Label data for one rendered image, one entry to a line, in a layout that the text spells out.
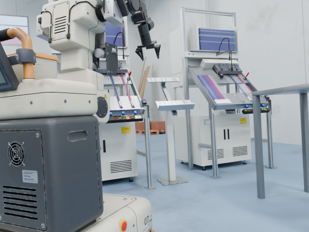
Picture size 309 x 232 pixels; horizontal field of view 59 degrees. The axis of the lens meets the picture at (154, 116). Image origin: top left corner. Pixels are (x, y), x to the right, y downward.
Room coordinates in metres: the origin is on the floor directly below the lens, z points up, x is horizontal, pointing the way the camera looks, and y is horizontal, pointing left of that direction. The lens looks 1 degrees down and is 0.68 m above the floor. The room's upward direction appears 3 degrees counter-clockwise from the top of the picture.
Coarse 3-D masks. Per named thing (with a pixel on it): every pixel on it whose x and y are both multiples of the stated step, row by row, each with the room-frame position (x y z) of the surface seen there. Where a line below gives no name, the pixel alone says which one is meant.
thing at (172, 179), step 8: (168, 112) 2.65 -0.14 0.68; (168, 120) 2.65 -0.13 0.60; (168, 128) 2.64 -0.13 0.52; (168, 136) 2.64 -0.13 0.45; (168, 144) 2.64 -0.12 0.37; (168, 152) 2.64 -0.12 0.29; (168, 160) 2.66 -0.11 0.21; (168, 168) 2.67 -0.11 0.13; (168, 176) 2.68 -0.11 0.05; (176, 176) 2.82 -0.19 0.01; (168, 184) 2.54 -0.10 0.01
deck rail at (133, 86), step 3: (126, 66) 2.85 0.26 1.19; (129, 72) 2.79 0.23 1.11; (132, 81) 2.69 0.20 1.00; (132, 84) 2.67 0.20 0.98; (132, 87) 2.68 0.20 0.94; (135, 87) 2.63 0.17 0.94; (132, 90) 2.68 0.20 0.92; (135, 90) 2.60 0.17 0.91; (135, 93) 2.61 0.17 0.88; (138, 93) 2.57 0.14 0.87; (138, 96) 2.54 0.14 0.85; (138, 99) 2.53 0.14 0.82; (141, 105) 2.47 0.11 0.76; (144, 108) 2.44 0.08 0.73
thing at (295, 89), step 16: (256, 96) 2.01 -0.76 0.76; (304, 96) 2.09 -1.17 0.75; (256, 112) 2.01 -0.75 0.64; (304, 112) 2.09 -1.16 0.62; (256, 128) 2.01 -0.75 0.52; (304, 128) 2.09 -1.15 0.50; (256, 144) 2.02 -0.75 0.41; (304, 144) 2.10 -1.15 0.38; (256, 160) 2.04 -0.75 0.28; (304, 160) 2.11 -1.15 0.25; (304, 176) 2.12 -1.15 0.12
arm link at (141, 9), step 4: (140, 0) 1.45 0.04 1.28; (144, 0) 1.49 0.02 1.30; (140, 4) 1.45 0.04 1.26; (144, 4) 1.47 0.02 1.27; (140, 8) 1.45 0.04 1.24; (144, 8) 1.47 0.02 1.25; (132, 12) 1.47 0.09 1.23; (136, 12) 1.46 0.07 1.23; (140, 12) 1.45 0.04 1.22; (132, 16) 1.47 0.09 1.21; (136, 16) 1.46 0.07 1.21; (140, 16) 1.46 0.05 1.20; (136, 20) 1.48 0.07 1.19; (140, 20) 1.48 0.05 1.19
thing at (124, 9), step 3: (117, 0) 1.23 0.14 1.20; (120, 0) 1.23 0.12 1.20; (123, 0) 1.23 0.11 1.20; (120, 3) 1.24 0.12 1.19; (123, 3) 1.23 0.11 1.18; (126, 3) 1.30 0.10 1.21; (120, 6) 1.25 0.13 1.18; (123, 6) 1.24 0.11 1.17; (126, 6) 1.25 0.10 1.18; (120, 9) 1.26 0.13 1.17; (123, 9) 1.25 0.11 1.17; (126, 9) 1.25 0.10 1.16; (123, 12) 1.26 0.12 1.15; (126, 12) 1.26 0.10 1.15; (123, 15) 1.27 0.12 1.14; (126, 15) 1.26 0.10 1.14
